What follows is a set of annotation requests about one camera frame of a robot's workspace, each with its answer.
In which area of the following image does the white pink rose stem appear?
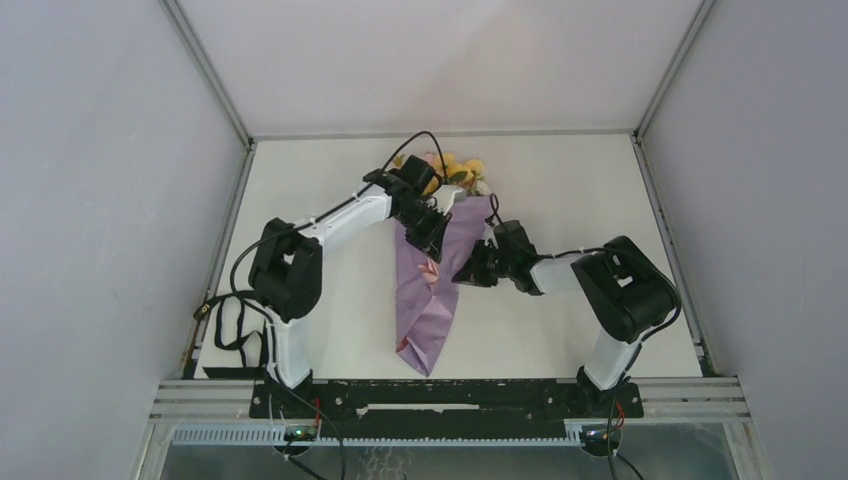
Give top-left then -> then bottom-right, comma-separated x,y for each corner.
470,180 -> 492,196

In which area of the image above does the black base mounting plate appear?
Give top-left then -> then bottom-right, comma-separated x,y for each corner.
248,379 -> 645,439

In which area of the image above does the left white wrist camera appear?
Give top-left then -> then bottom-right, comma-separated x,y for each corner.
431,185 -> 467,213

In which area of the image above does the white slotted cable duct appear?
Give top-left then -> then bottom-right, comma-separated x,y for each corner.
171,424 -> 584,447

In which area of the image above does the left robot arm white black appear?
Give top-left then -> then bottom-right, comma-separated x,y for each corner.
229,156 -> 466,417

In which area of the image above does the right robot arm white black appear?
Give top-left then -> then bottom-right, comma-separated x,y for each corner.
452,220 -> 682,416

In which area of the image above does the pink purple wrapping paper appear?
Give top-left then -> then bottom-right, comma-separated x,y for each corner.
395,196 -> 491,377

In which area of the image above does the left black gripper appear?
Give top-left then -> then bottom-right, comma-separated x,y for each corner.
394,202 -> 452,264

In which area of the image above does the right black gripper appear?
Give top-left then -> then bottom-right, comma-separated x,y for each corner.
451,239 -> 515,287

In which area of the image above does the aluminium frame rail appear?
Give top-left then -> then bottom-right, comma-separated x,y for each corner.
252,128 -> 635,143

